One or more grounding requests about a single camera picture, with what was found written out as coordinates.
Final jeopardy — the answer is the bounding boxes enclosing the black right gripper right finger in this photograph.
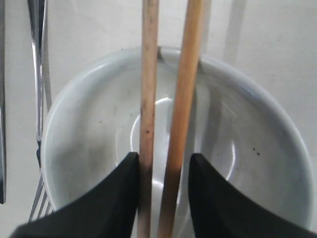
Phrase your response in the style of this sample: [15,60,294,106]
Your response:
[188,153,317,238]

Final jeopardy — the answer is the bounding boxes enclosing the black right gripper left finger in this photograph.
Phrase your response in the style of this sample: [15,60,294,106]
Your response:
[11,152,140,238]

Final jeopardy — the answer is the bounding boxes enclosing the stainless steel fork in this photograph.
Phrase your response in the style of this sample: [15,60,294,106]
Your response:
[27,0,52,222]

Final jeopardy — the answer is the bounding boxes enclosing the speckled ceramic floral bowl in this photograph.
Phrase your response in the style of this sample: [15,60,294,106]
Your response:
[41,47,316,238]

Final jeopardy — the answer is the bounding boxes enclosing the light wooden chopstick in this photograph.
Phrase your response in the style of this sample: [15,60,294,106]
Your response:
[157,0,206,238]

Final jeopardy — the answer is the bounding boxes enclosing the brown wooden chopstick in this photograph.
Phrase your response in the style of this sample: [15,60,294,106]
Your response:
[137,0,159,238]

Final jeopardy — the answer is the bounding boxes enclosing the silver knife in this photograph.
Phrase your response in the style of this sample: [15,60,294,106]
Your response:
[0,0,6,204]

